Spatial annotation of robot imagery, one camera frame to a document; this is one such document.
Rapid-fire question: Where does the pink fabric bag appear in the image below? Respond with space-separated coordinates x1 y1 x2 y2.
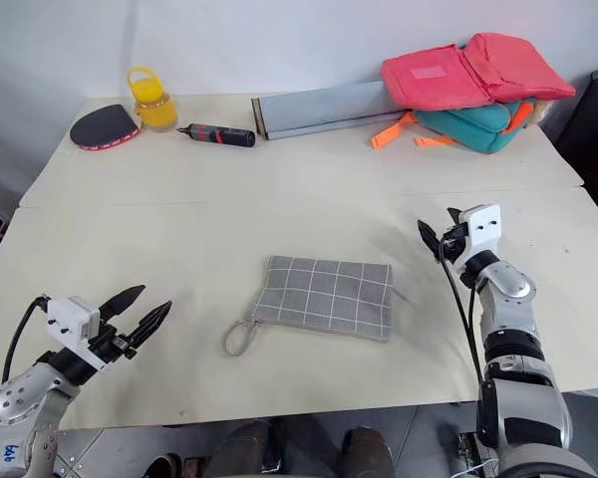
380 32 577 111

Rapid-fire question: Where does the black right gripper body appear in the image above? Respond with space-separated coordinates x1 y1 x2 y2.
440 223 471 262

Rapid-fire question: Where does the grey checked fabric pouch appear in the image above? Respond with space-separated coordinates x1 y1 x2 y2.
221 254 395 358

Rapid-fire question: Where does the beige fluffy pendant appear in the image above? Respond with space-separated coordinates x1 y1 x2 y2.
526 98 550 127

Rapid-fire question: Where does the black chair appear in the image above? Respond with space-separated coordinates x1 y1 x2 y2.
554 66 598 201

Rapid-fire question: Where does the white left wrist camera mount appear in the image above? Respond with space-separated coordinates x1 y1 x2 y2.
45 296 107 372

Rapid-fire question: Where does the brown dark rounded shape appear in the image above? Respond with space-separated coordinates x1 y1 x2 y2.
340 426 396 478

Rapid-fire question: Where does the black red table tennis paddle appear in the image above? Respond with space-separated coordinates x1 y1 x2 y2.
69 103 144 152

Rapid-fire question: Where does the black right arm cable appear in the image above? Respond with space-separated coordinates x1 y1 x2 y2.
440 237 500 450

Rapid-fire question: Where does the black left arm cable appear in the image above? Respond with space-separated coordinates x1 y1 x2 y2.
0 294 52 385

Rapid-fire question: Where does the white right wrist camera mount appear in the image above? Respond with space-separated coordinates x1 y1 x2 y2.
456 203 503 273

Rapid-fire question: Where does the teal bag with orange straps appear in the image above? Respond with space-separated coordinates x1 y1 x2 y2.
369 98 538 155

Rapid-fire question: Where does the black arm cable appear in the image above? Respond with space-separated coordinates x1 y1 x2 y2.
440 237 500 450
0 294 52 385

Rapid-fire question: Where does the long grey flat box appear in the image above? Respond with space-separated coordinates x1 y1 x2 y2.
250 79 406 141

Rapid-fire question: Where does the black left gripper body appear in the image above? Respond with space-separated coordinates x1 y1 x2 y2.
86 322 138 363

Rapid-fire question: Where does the small dark rounded shape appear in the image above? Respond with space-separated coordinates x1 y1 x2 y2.
143 453 184 478

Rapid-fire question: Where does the yellow lidded plastic jar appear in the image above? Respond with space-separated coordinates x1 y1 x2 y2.
126 65 177 133

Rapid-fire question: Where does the black red marker pen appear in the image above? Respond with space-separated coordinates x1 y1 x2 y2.
177 122 257 148

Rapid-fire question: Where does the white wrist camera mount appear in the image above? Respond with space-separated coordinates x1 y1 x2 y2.
45 296 107 372
456 203 503 273

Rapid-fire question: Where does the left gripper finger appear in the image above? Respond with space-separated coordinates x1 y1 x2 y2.
99 284 148 323
128 299 174 351

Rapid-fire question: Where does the large dark rounded shape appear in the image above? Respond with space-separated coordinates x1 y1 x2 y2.
209 419 286 478

